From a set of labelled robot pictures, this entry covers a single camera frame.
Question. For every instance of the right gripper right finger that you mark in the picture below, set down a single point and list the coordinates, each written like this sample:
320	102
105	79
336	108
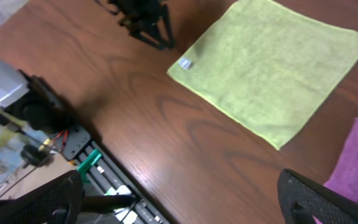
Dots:
304	201

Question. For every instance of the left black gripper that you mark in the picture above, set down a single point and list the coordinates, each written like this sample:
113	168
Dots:
149	21

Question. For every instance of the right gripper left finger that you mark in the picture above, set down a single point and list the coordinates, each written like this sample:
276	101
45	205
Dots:
57	201

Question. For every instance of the light green microfiber cloth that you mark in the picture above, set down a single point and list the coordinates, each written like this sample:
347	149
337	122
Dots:
267	67

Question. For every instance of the white cloth label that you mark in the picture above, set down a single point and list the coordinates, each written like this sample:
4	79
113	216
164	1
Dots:
185	63

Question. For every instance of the left green clamp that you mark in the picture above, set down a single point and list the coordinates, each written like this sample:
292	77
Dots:
90	161

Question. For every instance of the green clamp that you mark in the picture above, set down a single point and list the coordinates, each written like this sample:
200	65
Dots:
90	161
121	197

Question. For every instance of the right green clamp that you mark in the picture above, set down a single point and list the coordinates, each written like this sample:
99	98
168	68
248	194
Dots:
121	197

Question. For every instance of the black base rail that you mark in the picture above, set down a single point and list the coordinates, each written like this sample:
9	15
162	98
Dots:
75	145

